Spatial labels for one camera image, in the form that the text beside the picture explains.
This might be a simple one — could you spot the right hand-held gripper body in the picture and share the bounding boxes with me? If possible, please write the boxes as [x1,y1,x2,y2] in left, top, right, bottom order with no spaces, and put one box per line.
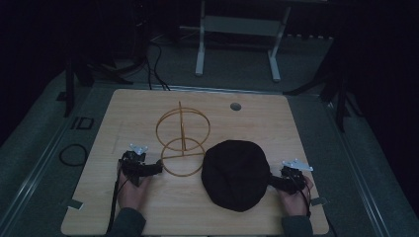
[278,158,314,196]

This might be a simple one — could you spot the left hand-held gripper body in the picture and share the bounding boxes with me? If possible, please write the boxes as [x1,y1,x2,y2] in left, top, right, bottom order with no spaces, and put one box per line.
[118,143,154,188]

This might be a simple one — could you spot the gold wire hat stand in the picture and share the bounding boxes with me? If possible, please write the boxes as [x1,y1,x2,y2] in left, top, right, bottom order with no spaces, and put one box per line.
[155,100,211,178]

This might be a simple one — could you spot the black hat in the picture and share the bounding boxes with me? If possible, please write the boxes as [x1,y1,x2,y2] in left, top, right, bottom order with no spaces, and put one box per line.
[201,139,273,213]

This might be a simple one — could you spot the person's right hand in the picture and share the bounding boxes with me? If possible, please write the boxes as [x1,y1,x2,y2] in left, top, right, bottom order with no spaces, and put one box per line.
[278,175,314,217]

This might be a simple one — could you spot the person's left hand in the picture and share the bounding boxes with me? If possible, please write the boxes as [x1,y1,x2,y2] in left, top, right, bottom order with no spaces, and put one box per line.
[117,169,152,211]

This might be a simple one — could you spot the grey tape strip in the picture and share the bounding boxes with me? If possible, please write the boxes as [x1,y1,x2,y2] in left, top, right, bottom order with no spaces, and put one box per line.
[309,197,329,207]

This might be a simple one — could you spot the black tripod stand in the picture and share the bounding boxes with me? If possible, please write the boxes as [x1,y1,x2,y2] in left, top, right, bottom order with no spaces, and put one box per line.
[62,0,149,119]
[283,36,364,134]

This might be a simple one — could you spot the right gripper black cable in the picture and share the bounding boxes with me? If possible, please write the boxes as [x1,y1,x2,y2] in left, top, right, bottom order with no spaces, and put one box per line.
[290,174,313,218]

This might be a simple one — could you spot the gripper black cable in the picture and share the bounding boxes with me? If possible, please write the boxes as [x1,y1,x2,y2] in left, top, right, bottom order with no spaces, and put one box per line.
[106,159,130,234]
[290,174,313,218]

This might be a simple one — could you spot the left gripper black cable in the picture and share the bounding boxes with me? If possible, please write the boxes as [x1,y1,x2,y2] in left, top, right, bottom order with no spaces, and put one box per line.
[106,159,130,234]

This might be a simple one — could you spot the coiled black cable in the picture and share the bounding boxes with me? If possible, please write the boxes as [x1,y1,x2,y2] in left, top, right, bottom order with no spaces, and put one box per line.
[58,143,89,168]

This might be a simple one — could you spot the black floor cables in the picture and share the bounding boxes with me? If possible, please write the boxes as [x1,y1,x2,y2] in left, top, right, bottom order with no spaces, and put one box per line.
[144,36,172,92]

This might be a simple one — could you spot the white metal table frame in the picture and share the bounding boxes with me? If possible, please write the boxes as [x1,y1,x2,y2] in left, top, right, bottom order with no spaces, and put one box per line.
[179,0,293,83]

